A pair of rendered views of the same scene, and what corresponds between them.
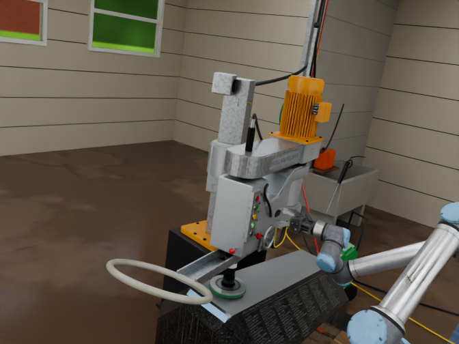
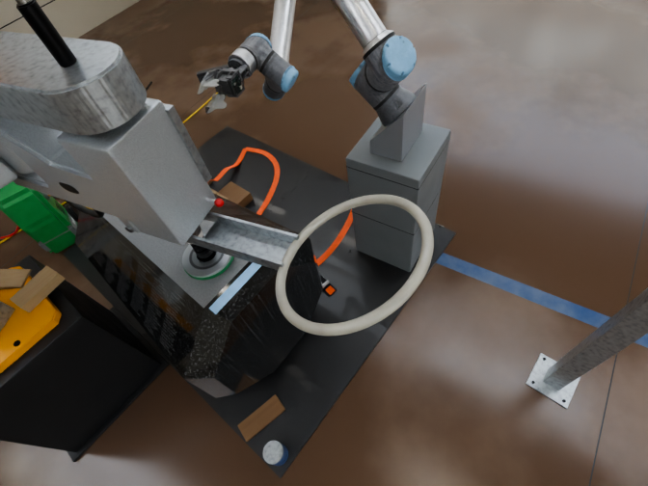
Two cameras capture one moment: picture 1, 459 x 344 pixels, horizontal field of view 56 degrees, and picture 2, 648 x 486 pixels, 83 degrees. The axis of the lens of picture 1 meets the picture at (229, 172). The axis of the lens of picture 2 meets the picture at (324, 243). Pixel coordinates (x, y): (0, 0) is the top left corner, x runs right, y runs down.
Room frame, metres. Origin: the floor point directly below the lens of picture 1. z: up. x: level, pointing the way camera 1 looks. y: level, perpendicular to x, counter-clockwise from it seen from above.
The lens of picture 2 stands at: (1.71, 0.81, 2.11)
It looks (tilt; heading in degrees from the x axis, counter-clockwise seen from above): 54 degrees down; 276
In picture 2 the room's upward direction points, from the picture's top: 14 degrees counter-clockwise
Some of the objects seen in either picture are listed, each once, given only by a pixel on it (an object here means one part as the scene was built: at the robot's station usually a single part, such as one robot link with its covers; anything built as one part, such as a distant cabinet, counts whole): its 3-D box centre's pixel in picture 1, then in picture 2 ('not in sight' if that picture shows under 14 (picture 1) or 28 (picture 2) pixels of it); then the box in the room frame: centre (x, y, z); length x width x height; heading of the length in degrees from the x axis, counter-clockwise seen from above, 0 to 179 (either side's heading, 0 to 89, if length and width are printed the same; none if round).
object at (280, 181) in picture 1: (270, 203); (74, 156); (2.62, -0.29, 1.35); 0.74 x 0.23 x 0.49; 151
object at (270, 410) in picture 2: not in sight; (261, 418); (2.30, 0.38, 0.02); 0.25 x 0.10 x 0.01; 32
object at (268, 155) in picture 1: (274, 155); (5, 78); (2.59, -0.26, 1.66); 0.96 x 0.25 x 0.17; 151
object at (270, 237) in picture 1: (263, 235); not in sight; (2.33, -0.25, 1.24); 0.15 x 0.10 x 0.15; 151
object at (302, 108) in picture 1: (303, 108); not in sight; (2.85, -0.42, 1.95); 0.31 x 0.28 x 0.40; 61
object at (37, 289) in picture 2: not in sight; (38, 288); (3.14, -0.13, 0.81); 0.20 x 0.10 x 0.05; 54
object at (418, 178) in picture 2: not in sight; (396, 199); (1.37, -0.65, 0.43); 0.50 x 0.50 x 0.85; 53
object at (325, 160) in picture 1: (326, 158); not in sight; (5.90, -1.31, 1.00); 0.50 x 0.22 x 0.33; 143
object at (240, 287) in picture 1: (227, 284); (207, 255); (2.28, -0.09, 0.92); 0.21 x 0.21 x 0.01
